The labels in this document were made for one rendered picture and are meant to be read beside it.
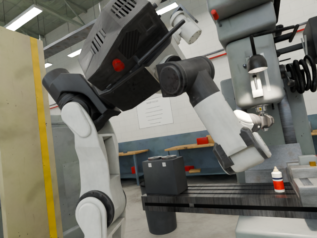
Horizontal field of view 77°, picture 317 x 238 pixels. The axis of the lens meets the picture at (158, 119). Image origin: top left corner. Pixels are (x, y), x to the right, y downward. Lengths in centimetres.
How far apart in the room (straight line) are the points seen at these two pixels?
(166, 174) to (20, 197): 122
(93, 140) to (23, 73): 146
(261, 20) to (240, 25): 8
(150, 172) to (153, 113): 494
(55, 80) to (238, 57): 79
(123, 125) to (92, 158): 596
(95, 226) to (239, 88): 81
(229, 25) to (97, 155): 80
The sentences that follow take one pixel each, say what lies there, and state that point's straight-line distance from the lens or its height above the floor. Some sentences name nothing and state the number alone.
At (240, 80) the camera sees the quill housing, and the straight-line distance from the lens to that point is 101.
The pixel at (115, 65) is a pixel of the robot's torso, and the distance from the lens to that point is 61.
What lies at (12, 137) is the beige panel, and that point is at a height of 139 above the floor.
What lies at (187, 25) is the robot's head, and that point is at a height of 161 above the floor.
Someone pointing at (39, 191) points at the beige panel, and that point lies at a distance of 203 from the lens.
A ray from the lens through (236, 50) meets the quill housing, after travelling 105.
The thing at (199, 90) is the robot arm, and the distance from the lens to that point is 56.
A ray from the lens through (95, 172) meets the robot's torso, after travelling 77.
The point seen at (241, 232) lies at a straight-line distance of 94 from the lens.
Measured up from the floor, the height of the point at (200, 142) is 92.
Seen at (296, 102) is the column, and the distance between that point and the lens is 146.
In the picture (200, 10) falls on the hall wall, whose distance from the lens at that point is 623.
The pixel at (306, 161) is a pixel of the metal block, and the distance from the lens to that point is 108.
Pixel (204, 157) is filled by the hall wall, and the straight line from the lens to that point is 555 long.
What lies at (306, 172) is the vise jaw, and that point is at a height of 101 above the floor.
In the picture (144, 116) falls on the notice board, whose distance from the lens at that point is 624.
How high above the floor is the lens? 124
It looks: 5 degrees up
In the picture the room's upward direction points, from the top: 9 degrees counter-clockwise
